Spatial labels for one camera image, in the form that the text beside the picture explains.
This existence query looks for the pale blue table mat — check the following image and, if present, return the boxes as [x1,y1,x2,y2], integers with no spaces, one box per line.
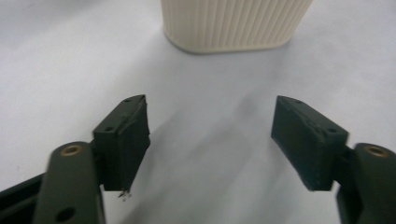
[0,0,396,224]

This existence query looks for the cream ribbed pump bottle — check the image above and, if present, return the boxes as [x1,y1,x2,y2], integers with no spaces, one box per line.
[160,0,314,56]

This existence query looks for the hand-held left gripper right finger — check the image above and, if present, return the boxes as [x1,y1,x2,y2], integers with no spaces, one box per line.
[270,94,350,192]

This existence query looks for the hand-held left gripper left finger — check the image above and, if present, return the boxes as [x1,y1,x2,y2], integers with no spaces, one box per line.
[92,93,151,192]

